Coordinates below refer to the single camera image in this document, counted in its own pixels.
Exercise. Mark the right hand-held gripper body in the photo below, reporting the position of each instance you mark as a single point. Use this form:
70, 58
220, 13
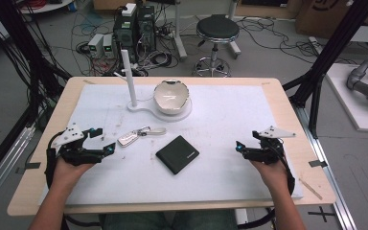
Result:
268, 153

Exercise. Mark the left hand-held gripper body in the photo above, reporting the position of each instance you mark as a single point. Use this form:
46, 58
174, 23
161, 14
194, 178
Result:
72, 153

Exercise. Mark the person's left hand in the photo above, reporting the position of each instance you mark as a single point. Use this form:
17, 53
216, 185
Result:
68, 174

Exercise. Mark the person's right hand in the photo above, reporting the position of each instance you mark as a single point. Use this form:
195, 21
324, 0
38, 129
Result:
273, 175

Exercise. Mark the white table mat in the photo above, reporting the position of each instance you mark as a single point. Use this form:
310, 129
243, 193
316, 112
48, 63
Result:
220, 127

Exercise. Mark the black tape strip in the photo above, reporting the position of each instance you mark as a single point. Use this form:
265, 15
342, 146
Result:
317, 163
28, 167

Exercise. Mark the thin wooden stick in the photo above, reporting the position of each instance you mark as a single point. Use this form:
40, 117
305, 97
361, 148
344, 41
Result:
310, 189

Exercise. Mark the white stand with pole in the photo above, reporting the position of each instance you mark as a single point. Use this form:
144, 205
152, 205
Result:
129, 80

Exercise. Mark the black wallet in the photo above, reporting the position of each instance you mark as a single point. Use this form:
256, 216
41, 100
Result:
177, 154

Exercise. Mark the white ceramic shell-shaped bowl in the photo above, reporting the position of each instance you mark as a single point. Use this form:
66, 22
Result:
170, 99

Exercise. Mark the black tape cross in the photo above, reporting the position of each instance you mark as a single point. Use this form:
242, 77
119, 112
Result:
322, 214

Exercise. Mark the grey power supply unit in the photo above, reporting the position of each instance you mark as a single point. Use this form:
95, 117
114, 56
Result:
95, 45
108, 46

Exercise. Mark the person's jeans legs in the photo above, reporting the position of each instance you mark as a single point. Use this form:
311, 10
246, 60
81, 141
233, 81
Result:
166, 220

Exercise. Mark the white desk leg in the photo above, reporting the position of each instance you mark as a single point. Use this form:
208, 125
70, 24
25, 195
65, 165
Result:
234, 44
179, 41

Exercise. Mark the white floor platform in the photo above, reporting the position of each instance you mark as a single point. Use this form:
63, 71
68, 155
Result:
348, 102

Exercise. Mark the black computer tower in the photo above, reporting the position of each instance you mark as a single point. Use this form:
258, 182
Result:
146, 27
125, 36

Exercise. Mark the black round stool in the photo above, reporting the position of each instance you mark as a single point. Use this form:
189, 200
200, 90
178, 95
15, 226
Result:
218, 28

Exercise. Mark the white box on tower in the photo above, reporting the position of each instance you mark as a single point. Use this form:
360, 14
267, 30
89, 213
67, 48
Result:
129, 9

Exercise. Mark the round white table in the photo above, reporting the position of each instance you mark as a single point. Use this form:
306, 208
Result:
49, 7

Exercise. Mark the cardboard box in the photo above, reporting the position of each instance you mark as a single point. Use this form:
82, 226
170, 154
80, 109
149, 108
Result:
319, 16

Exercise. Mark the aluminium rail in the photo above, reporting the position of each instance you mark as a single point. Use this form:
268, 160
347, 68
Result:
3, 172
329, 179

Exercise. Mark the black metal frame post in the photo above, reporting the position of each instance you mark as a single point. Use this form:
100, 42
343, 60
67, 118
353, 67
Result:
329, 51

